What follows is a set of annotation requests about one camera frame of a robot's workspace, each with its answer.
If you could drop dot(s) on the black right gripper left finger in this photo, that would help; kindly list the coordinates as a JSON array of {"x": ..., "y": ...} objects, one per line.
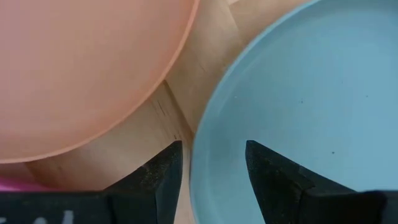
[{"x": 155, "y": 193}]

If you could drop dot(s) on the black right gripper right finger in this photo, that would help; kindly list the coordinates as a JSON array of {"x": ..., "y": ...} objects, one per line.
[{"x": 280, "y": 193}]

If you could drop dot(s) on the orange plate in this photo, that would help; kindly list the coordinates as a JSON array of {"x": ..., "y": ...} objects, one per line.
[{"x": 77, "y": 71}]

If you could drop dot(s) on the pink plate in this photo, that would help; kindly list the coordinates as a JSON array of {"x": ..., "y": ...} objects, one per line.
[{"x": 15, "y": 185}]

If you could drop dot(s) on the light blue plate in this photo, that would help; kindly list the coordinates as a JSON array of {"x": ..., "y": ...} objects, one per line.
[{"x": 311, "y": 93}]

